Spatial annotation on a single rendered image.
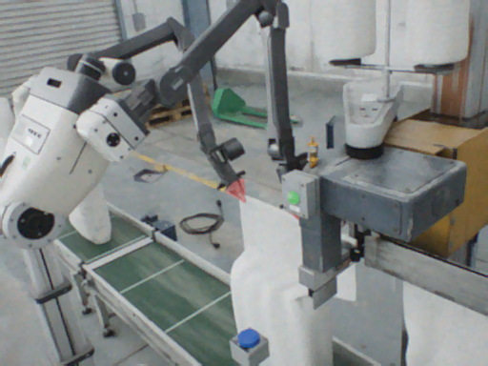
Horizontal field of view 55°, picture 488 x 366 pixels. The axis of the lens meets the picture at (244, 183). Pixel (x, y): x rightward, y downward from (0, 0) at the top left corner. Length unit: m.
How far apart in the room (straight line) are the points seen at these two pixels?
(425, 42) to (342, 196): 0.39
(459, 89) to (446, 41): 0.26
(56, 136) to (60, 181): 0.12
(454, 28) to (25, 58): 7.77
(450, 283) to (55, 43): 7.99
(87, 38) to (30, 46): 0.97
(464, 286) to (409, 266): 0.13
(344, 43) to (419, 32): 0.21
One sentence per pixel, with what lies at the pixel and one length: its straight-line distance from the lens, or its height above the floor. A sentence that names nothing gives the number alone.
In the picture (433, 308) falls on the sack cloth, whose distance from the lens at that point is 1.25.
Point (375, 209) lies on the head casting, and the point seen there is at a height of 1.29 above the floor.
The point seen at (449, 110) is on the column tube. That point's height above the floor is 1.37.
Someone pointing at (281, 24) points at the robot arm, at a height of 1.63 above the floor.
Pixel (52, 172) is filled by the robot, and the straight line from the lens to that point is 1.28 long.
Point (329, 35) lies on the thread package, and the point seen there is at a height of 1.59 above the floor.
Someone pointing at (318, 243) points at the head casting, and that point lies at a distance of 1.14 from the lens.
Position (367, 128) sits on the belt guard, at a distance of 1.10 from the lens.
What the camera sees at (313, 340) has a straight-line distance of 1.61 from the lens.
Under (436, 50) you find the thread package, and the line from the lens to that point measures 1.16.
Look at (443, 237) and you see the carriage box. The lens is 1.30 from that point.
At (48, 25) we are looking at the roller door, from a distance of 8.61.
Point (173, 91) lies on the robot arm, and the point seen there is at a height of 1.52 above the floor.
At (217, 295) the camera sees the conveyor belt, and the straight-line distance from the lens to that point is 2.30.
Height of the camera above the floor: 1.74
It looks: 23 degrees down
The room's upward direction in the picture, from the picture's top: 6 degrees counter-clockwise
